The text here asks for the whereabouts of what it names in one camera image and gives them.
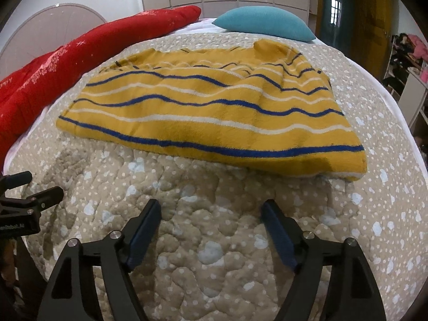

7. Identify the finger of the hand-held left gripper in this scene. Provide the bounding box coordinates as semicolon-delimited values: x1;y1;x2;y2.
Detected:
0;171;33;193
20;186;64;215

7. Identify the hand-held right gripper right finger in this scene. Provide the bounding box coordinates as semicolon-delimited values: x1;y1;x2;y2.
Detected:
261;200;383;321

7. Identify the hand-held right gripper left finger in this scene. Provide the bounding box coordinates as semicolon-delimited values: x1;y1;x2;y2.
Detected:
37;199;163;321

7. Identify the yellow striped knit sweater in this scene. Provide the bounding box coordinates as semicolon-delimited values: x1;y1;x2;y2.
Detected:
56;39;368;182

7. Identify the shelf with clothes and clock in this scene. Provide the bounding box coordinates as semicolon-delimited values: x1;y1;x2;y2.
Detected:
381;33;428;97

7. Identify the beige dotted quilted bedspread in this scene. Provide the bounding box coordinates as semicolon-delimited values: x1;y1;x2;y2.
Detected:
5;31;428;321

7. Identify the red quilt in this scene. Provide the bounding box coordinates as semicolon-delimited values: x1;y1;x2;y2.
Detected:
0;6;202;156

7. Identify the white round headboard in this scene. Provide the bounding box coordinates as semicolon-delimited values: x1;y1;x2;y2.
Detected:
0;4;108;81

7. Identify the dark green glass door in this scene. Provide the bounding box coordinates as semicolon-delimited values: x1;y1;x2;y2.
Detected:
316;0;355;57

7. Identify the teal pillow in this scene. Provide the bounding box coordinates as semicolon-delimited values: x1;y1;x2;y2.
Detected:
212;6;316;42

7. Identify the yellow wooden door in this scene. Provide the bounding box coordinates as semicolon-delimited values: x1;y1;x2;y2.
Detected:
351;0;400;71

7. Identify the pink garment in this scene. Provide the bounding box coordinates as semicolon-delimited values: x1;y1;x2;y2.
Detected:
408;34;428;61

